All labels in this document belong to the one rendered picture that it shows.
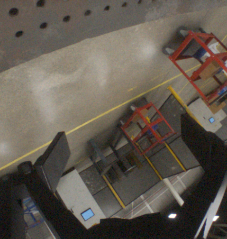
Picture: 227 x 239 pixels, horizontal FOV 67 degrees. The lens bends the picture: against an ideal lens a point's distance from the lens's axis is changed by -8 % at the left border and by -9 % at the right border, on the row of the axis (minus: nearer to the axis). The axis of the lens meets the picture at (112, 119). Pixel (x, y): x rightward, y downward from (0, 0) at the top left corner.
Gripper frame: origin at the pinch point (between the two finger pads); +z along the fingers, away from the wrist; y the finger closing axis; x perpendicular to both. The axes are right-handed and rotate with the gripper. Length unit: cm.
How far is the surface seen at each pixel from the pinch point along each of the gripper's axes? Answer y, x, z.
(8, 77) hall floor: -80, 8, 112
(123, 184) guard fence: -38, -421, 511
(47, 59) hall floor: -52, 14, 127
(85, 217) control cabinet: -152, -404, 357
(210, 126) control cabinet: 425, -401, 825
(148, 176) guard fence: 53, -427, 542
